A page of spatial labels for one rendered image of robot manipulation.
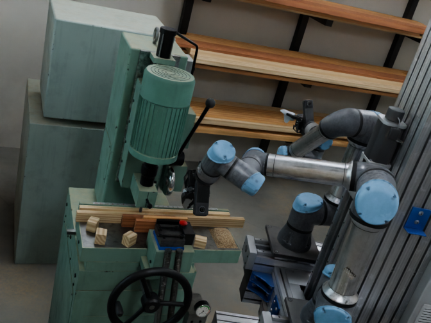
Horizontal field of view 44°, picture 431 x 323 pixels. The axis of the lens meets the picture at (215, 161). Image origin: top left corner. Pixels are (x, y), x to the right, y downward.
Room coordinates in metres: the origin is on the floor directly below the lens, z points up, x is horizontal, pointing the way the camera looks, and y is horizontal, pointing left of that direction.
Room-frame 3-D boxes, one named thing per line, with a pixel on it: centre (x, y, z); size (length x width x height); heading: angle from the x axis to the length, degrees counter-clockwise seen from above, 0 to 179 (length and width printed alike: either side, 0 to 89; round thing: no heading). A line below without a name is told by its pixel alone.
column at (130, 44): (2.00, 0.34, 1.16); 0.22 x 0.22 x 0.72; 24
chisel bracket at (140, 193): (1.75, 0.23, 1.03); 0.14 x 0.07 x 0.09; 24
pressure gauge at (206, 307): (1.65, -0.10, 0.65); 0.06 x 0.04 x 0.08; 114
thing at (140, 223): (1.71, 0.14, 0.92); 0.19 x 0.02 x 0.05; 114
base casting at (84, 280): (1.84, 0.27, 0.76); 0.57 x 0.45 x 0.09; 24
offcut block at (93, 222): (1.61, 0.37, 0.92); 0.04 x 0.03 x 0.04; 178
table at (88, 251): (1.67, 0.11, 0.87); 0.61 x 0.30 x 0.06; 114
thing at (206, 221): (1.77, 0.13, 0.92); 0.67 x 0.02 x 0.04; 114
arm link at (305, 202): (2.04, -0.43, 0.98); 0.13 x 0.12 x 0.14; 114
